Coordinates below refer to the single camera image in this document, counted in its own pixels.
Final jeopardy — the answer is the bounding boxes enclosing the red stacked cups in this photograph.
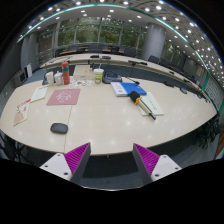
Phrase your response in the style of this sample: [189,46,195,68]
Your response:
[62,62,70,85]

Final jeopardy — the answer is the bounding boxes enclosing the green label plastic cup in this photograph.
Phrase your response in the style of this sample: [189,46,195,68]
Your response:
[94,69,104,84]

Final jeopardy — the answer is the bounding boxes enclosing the dark grey computer mouse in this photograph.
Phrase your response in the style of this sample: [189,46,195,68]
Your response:
[50,123,68,134]

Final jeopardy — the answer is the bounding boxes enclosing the pale green notepad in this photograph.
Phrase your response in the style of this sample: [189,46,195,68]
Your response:
[142,92,164,116]

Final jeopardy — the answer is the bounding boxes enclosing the pale green paper sheet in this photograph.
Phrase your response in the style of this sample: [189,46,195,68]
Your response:
[31,86,48,102]

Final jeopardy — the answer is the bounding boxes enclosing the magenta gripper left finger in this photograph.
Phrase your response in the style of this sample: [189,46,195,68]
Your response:
[39,142,92,185]

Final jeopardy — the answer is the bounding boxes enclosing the dark desk phone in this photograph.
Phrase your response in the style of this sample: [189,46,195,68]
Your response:
[102,74,122,84]

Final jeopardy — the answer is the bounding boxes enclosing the black orange handled tool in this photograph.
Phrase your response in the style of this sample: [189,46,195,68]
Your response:
[129,91,156,119]

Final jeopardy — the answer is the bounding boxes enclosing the colourful sticker sheet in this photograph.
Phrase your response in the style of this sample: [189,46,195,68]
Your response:
[69,80,92,87]

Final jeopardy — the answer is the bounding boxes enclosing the black office chair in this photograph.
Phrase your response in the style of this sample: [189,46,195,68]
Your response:
[148,55,160,64]

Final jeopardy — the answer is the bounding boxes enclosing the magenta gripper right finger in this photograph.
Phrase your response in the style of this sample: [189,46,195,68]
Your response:
[132,143,183,186]

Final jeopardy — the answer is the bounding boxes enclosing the white jar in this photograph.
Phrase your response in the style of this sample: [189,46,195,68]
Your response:
[54,72,63,85]

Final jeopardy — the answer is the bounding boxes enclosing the red and white booklet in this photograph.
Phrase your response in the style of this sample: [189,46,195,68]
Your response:
[14,99,31,126]

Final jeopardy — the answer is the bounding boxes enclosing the white paper cup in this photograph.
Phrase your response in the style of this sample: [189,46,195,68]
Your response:
[46,72,54,86]

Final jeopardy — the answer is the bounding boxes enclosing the blue folder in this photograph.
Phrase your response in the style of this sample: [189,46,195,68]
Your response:
[121,82,147,95]

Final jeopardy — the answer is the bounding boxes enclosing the pink mouse pad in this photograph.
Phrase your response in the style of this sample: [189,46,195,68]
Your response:
[47,89,80,106]

